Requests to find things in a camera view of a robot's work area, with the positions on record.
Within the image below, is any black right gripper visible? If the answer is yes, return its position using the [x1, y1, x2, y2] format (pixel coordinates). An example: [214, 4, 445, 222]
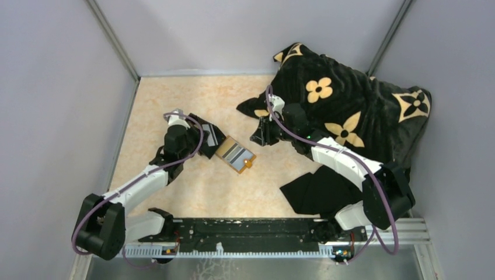
[250, 113, 296, 146]

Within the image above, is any black plastic box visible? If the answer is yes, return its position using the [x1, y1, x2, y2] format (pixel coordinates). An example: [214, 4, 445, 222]
[189, 113, 226, 159]

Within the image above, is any white card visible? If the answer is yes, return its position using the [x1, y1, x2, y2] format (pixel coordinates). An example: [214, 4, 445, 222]
[202, 124, 218, 146]

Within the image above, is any gold credit card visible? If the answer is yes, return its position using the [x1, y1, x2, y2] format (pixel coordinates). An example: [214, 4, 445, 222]
[217, 137, 239, 160]

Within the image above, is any blue credit card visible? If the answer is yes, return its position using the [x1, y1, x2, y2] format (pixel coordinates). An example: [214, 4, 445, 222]
[227, 146, 253, 172]

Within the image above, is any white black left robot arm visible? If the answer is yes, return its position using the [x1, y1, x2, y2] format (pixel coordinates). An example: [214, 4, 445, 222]
[71, 109, 226, 260]

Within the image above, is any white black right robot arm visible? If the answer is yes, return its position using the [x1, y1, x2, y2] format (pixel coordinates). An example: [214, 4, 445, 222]
[250, 104, 415, 240]

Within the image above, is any black cloth piece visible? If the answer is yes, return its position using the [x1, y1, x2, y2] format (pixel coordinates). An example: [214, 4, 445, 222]
[280, 166, 362, 215]

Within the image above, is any black floral blanket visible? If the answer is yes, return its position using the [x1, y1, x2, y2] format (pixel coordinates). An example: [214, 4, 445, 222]
[236, 42, 433, 173]

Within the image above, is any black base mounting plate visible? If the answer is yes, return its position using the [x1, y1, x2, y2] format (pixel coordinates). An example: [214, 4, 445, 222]
[139, 218, 367, 253]

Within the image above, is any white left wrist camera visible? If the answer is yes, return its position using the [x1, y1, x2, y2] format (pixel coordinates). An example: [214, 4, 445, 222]
[163, 108, 190, 129]

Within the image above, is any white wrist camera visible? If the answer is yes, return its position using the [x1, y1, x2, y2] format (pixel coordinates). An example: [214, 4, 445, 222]
[269, 94, 285, 114]
[163, 108, 190, 129]

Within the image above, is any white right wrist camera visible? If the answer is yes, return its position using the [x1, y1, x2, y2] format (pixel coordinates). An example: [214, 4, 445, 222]
[269, 94, 285, 114]

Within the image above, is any aluminium front rail frame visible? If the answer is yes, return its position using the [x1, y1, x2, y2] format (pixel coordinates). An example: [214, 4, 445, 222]
[79, 218, 431, 259]

